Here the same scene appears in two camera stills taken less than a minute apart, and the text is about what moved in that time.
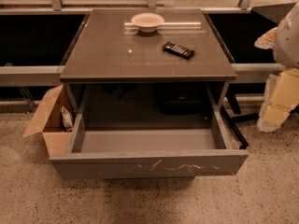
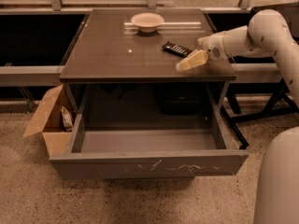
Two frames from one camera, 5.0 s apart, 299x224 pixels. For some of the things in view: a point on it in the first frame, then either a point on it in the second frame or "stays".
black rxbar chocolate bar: x=179 y=50 stays
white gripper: x=287 y=46 → x=212 y=48
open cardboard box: x=49 y=120 stays
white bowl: x=148 y=21 stays
